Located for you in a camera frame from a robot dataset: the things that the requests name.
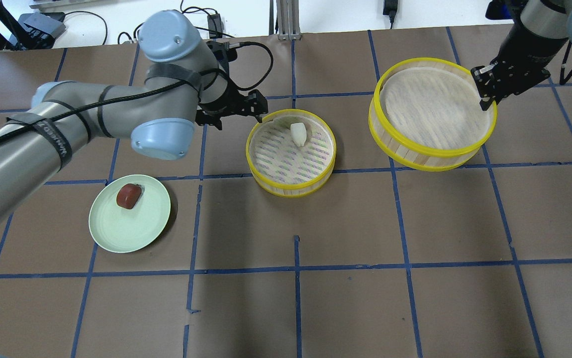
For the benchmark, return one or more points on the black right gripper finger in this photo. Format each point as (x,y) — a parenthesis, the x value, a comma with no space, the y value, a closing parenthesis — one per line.
(487,101)

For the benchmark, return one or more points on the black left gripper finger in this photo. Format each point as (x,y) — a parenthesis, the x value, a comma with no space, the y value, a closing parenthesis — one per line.
(259,108)
(214,121)

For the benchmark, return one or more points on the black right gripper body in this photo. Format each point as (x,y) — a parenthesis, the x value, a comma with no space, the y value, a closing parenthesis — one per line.
(521,61)

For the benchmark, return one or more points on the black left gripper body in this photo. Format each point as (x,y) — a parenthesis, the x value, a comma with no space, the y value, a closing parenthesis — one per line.
(230,105)

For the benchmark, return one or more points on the white bun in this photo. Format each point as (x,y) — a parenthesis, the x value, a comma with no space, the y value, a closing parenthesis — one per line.
(299,134)

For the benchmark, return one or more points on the yellow steamer layer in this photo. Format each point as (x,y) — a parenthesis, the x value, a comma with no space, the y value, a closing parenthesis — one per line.
(426,114)
(281,168)

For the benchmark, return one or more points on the brown bun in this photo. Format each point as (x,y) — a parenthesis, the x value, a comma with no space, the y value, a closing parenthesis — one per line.
(128,195)

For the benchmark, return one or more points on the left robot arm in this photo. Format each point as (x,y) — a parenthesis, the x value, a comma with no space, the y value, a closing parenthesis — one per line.
(187,85)

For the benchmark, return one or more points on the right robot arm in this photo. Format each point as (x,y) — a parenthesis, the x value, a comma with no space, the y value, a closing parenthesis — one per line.
(540,30)

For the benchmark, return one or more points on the black power adapter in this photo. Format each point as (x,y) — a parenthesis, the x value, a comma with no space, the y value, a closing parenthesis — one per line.
(216,26)

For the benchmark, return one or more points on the light green plate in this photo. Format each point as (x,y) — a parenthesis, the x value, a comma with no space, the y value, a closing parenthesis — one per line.
(120,230)

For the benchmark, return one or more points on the aluminium frame post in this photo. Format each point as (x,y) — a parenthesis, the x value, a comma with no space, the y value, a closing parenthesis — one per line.
(287,16)

